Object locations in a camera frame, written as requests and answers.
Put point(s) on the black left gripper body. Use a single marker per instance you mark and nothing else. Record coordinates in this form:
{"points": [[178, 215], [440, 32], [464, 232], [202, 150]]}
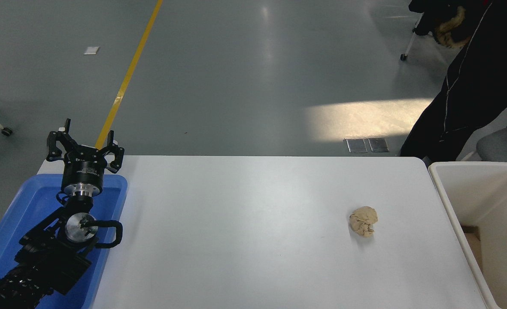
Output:
{"points": [[83, 169]]}

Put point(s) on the tan paper ball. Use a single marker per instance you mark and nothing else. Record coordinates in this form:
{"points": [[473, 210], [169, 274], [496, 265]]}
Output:
{"points": [[364, 221]]}

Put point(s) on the blue plastic tray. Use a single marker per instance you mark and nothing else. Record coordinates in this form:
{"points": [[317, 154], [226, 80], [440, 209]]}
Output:
{"points": [[30, 201]]}

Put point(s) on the yellow floor tape line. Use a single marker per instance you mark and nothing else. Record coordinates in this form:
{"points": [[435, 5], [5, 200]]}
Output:
{"points": [[129, 73]]}

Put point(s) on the large pale bin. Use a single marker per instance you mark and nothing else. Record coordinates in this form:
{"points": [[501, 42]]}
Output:
{"points": [[459, 189]]}

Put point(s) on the grey chair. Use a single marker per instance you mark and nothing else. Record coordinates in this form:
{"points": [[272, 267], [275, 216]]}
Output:
{"points": [[506, 143]]}

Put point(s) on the person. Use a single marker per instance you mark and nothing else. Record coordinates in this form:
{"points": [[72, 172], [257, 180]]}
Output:
{"points": [[485, 77]]}

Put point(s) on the metal floor plate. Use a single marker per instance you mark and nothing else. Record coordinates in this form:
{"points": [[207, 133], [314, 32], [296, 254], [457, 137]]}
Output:
{"points": [[356, 145], [378, 144]]}

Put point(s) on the white chair leg with caster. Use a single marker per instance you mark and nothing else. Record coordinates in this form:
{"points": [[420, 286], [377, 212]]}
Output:
{"points": [[409, 45]]}

